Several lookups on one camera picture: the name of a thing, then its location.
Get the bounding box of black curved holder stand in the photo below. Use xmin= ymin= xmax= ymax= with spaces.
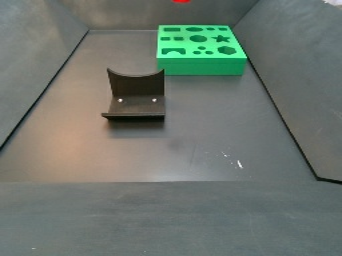
xmin=101 ymin=69 xmax=165 ymax=120

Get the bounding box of red object at top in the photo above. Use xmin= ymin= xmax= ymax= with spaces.
xmin=172 ymin=0 xmax=191 ymax=3

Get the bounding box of green shape sorter box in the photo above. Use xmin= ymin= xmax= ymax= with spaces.
xmin=156 ymin=25 xmax=247 ymax=75

